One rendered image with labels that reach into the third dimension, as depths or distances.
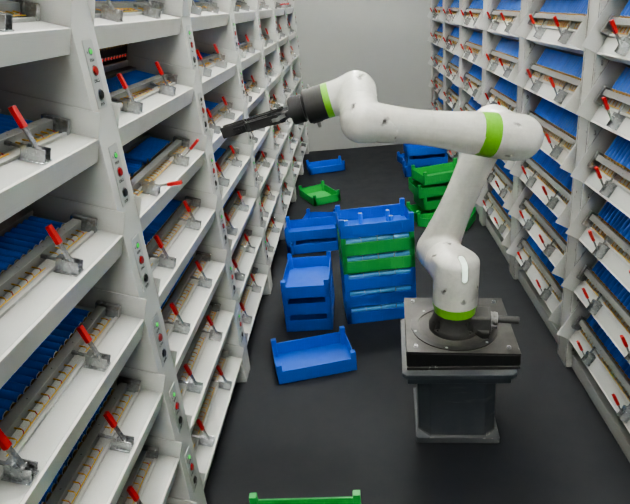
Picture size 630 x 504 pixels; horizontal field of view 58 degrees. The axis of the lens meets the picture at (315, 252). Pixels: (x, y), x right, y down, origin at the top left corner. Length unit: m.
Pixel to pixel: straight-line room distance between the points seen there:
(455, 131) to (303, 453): 1.07
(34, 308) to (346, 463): 1.14
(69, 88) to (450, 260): 1.04
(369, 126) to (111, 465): 0.93
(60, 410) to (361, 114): 0.91
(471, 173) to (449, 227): 0.17
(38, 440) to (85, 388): 0.13
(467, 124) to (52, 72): 0.94
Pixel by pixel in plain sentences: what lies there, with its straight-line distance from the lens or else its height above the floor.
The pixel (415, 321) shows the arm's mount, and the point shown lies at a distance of 1.78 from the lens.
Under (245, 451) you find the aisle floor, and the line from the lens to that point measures 1.91.
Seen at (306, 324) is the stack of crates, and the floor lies 0.03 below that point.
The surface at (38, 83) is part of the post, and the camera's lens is 1.18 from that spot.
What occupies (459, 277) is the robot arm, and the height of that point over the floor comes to 0.54.
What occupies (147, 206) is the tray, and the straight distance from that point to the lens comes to 1.35.
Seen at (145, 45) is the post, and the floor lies 1.21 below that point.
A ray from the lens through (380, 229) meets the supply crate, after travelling 2.28.
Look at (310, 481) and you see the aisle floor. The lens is 1.78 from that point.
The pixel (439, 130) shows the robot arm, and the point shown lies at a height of 0.96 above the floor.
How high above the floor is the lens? 1.27
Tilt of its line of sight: 23 degrees down
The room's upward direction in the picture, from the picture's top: 6 degrees counter-clockwise
